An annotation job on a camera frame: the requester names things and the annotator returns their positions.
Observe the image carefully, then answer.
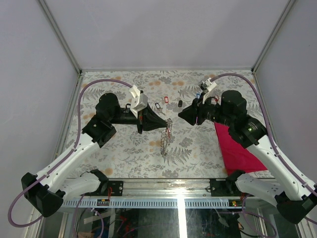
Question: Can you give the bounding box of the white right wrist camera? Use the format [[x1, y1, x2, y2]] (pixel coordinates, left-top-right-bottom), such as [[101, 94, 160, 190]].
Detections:
[[198, 78, 217, 104]]

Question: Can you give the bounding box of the left aluminium frame post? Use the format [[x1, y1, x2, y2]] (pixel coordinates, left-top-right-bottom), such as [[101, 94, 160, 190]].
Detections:
[[37, 0, 83, 75]]

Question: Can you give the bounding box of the black key tag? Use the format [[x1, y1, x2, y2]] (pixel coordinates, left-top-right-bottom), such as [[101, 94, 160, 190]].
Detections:
[[155, 103, 163, 114]]

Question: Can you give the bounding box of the floral table mat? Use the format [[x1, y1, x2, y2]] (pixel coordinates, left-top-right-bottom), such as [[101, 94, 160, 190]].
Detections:
[[64, 70, 285, 179]]

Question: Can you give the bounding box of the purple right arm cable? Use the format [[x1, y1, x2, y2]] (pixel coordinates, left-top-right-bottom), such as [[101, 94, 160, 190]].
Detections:
[[210, 72, 317, 224]]

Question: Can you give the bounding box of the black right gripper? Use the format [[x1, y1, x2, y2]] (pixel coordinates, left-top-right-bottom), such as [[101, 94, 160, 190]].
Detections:
[[178, 91, 234, 127]]

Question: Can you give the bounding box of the red cloth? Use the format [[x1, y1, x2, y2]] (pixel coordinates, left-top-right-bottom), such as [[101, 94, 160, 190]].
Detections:
[[214, 123, 266, 175]]

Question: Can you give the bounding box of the aluminium mounting rail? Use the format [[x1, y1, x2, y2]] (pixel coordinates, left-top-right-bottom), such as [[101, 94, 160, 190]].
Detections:
[[59, 177, 304, 199]]

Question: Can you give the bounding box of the black car key fob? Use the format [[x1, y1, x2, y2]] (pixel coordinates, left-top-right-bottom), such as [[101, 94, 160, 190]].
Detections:
[[178, 100, 183, 108]]

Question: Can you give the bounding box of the aluminium frame post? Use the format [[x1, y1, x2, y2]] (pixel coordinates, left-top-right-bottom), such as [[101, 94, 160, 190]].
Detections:
[[251, 0, 297, 73], [37, 0, 83, 75]]

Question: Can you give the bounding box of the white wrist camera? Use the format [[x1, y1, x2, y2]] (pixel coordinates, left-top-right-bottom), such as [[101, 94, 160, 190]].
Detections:
[[198, 78, 217, 104], [129, 85, 148, 118]]

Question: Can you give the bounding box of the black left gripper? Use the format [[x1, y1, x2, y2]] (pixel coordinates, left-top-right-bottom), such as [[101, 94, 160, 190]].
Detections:
[[110, 102, 169, 134]]

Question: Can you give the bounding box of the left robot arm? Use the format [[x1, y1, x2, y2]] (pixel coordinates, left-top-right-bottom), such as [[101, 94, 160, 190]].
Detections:
[[21, 93, 167, 218]]

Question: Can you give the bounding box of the right aluminium frame post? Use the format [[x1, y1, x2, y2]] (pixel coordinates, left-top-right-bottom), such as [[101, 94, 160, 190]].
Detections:
[[251, 0, 297, 73]]

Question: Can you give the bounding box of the grey slotted cable duct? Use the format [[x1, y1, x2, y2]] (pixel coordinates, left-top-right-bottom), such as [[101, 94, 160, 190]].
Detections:
[[63, 198, 230, 208]]

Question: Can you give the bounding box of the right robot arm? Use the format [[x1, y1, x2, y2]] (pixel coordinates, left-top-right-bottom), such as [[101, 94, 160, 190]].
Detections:
[[178, 90, 317, 224]]

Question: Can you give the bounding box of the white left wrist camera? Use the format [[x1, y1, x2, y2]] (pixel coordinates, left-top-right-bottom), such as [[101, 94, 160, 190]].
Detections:
[[129, 85, 148, 118]]

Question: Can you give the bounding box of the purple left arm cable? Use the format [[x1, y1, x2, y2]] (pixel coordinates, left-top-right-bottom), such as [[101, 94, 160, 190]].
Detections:
[[7, 80, 133, 228]]

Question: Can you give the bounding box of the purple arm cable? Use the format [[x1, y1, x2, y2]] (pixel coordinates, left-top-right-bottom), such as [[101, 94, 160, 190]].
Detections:
[[210, 72, 317, 224], [7, 80, 133, 228]]

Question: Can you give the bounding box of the large silver keyring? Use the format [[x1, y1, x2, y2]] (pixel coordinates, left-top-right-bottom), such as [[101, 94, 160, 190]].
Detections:
[[160, 118, 172, 156]]

